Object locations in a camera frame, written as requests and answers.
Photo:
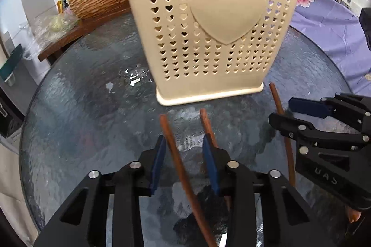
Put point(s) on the wooden counter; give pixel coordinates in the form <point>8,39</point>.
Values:
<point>75,36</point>

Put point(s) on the clear plastic bags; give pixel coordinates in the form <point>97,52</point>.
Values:
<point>43,32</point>

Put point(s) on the grey water dispenser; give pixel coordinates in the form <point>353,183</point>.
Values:
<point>8,119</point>

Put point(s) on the purple floral cloth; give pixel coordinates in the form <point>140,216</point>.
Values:
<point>327,32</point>

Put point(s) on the person's right hand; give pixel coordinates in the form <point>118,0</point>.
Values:
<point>354,216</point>

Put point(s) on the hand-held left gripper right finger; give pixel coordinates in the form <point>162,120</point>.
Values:
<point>213,168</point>

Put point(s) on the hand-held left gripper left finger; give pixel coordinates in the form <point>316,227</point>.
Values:
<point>158,166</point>

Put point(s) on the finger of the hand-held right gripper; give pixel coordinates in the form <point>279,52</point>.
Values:
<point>289,124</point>
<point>307,106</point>

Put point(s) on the beige plastic utensil holder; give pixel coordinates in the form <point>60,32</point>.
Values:
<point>229,12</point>

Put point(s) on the dark cloth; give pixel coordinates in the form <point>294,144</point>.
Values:
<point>365,28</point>

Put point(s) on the teal cup holder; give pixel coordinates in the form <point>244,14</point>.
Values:
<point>11,63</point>

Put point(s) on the brown wooden chopstick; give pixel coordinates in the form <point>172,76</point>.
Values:
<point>179,166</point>
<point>277,100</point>
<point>206,125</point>

